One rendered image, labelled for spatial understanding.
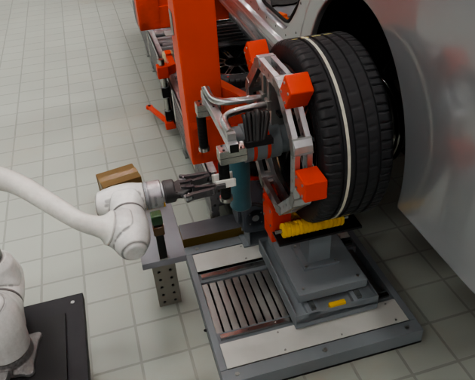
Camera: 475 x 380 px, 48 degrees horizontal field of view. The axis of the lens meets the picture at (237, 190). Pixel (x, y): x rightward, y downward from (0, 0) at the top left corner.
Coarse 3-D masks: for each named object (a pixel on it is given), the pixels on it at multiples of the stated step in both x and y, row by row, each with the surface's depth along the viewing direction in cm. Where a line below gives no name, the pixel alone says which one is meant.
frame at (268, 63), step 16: (256, 64) 182; (272, 64) 181; (256, 80) 200; (272, 80) 170; (288, 112) 163; (304, 112) 164; (288, 128) 163; (304, 128) 163; (304, 144) 162; (304, 160) 168; (272, 176) 210; (272, 192) 201; (288, 208) 181
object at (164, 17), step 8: (160, 0) 383; (216, 0) 393; (160, 8) 385; (216, 8) 396; (224, 8) 398; (160, 16) 388; (168, 16) 390; (216, 16) 399; (224, 16) 401; (168, 24) 393
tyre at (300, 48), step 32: (288, 64) 177; (320, 64) 165; (352, 64) 164; (320, 96) 159; (352, 96) 160; (384, 96) 162; (320, 128) 160; (352, 128) 161; (384, 128) 162; (320, 160) 165; (352, 160) 163; (384, 160) 166; (288, 192) 207; (352, 192) 171; (384, 192) 175
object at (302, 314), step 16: (272, 256) 241; (272, 272) 234; (288, 288) 225; (368, 288) 222; (288, 304) 217; (304, 304) 214; (320, 304) 217; (336, 304) 212; (352, 304) 214; (368, 304) 217; (304, 320) 212; (320, 320) 215
